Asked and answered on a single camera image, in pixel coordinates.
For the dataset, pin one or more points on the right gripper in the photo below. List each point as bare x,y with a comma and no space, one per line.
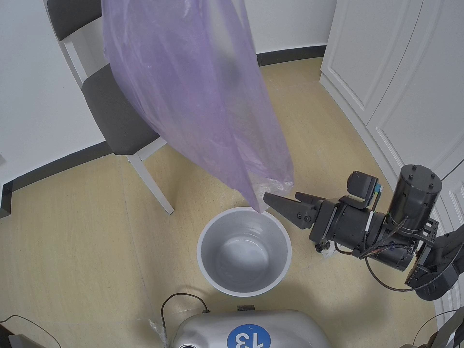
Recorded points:
355,227

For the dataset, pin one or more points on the black plastic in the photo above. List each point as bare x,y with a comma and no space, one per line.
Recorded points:
321,247

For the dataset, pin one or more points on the purple plastic bag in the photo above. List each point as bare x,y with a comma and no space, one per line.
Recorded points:
174,85

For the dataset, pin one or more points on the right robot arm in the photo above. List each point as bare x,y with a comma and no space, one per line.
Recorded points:
413,201

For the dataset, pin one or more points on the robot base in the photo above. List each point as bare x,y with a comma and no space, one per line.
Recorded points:
203,332

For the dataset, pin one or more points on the white trash bin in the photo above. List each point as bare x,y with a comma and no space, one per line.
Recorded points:
217,266

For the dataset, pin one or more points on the white wardrobe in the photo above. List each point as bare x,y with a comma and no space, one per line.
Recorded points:
380,49

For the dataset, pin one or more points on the white chair grey seat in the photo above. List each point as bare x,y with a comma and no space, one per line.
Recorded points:
108,114

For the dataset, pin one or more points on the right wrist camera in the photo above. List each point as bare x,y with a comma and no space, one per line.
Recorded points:
362,185

